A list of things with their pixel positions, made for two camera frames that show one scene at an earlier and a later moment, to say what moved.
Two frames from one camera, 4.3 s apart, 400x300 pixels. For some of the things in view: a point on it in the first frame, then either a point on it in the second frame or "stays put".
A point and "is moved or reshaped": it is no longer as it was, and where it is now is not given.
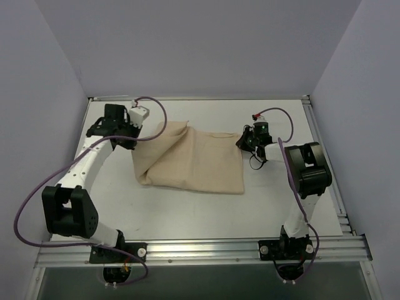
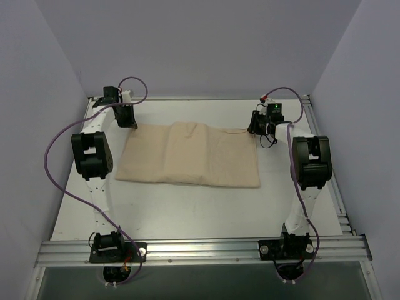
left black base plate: x=99 y=255 stays put
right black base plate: x=290 y=249 stays put
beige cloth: x=182 y=157 is moved or reshaped
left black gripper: x=125 y=141 → x=125 y=115
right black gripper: x=247 y=142 → x=255 y=122
